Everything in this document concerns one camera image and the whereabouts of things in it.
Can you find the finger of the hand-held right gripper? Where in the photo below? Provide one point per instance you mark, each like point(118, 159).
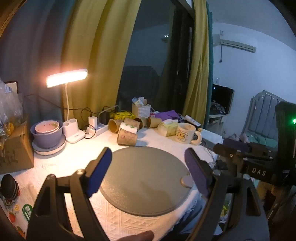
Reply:
point(227, 154)
point(238, 144)

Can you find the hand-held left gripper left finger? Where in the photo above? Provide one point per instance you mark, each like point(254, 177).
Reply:
point(98, 173)

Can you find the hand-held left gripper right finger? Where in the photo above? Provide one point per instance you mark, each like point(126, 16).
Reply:
point(196, 172)

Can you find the printed brown paper cup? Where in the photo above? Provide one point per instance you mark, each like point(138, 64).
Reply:
point(126, 138)

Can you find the person's left hand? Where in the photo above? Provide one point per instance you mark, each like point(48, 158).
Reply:
point(138, 236)

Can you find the green bedding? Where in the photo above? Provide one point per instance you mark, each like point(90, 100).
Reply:
point(262, 139)

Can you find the white tablecloth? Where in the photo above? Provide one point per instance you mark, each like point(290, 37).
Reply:
point(69, 162)

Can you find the white shelf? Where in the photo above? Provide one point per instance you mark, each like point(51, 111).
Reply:
point(216, 121)

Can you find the cream cartoon mug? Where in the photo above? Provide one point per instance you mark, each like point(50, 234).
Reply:
point(185, 134)

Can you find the white power strip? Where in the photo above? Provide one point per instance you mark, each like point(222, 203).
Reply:
point(99, 131)

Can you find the grey round mat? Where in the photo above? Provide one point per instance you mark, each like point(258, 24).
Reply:
point(143, 180)

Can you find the white tube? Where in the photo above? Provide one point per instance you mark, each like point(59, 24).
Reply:
point(193, 120)

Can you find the black monitor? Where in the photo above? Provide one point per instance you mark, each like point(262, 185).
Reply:
point(223, 97)

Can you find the tissue pack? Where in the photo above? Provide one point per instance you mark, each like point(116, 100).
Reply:
point(168, 128)

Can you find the white charger plug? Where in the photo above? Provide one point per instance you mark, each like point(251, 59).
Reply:
point(93, 121)

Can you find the white round plate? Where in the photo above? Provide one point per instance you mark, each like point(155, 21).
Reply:
point(49, 150)

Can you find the black power adapter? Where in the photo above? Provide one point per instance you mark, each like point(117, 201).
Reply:
point(105, 117)

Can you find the purple bowl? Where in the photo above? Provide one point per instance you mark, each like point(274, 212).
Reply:
point(48, 139)

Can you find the yellow packet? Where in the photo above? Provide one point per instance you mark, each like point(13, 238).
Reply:
point(123, 115)

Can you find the purple cloth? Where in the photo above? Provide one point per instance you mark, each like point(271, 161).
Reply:
point(167, 114)

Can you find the pink bowl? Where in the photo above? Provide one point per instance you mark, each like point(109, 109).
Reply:
point(45, 128)

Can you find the white woven basket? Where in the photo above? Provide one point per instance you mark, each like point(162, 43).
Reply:
point(141, 111)

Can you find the colourful printed mat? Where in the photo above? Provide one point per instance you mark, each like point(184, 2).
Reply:
point(25, 210)

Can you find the yellow curtain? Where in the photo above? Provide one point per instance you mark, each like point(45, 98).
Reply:
point(198, 69)
point(97, 58)

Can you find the cardboard box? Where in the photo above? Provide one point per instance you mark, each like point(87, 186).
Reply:
point(16, 153)

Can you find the dark striped oval object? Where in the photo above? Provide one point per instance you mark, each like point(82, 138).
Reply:
point(9, 186)

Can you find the white air conditioner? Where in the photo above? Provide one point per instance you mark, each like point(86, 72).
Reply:
point(238, 44)

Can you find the white desk lamp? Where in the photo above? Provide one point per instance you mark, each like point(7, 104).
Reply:
point(67, 77)

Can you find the clear plastic bag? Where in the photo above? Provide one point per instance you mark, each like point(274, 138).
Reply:
point(10, 109)

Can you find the dark window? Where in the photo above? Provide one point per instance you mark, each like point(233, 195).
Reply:
point(157, 46)

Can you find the teal curtain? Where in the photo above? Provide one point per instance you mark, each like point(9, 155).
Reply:
point(34, 51)

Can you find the dark picture frame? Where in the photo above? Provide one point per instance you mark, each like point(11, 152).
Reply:
point(12, 86)

